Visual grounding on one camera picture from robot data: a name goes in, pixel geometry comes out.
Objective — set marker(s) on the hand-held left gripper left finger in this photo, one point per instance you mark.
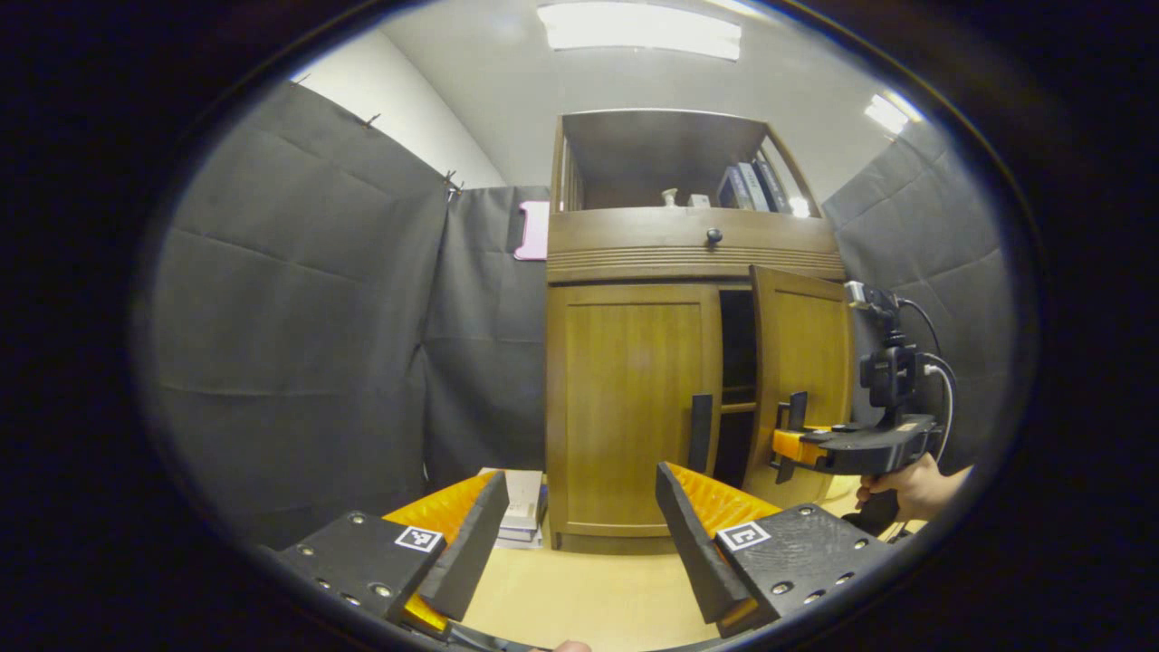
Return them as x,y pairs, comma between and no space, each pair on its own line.
471,552

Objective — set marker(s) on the black backdrop cloth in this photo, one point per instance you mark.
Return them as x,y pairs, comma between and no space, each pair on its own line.
290,317

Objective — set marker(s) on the large ceiling light panel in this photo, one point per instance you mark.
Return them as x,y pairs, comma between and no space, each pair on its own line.
638,29

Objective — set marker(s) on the small ceiling light panel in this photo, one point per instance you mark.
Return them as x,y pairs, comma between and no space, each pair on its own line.
887,113

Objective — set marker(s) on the wooden shoe cabinet door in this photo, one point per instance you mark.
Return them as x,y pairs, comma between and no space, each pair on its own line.
806,353
620,407

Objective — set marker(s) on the stack of books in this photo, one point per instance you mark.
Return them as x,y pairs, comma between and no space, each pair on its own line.
523,503

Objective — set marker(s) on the dark blue book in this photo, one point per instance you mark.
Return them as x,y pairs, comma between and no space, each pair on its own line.
729,190
770,186
750,187

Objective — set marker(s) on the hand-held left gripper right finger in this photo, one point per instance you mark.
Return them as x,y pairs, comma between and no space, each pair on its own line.
693,552

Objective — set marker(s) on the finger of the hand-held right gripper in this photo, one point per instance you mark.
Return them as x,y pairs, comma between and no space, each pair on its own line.
792,444

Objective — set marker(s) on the wooden double-door shoe cabinet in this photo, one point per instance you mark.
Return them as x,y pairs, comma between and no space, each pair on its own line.
634,263

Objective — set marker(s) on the small white box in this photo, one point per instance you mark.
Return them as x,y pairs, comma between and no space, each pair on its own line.
698,201

